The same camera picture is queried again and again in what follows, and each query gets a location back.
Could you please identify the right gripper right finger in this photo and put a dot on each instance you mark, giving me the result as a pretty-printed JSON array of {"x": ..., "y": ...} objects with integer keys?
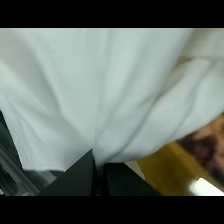
[{"x": 125, "y": 181}]

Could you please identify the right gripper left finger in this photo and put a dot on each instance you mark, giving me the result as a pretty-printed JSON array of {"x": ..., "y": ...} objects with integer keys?
[{"x": 78, "y": 180}]

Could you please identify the white shirt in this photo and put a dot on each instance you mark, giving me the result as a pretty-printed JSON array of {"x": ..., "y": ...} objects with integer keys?
[{"x": 100, "y": 93}]

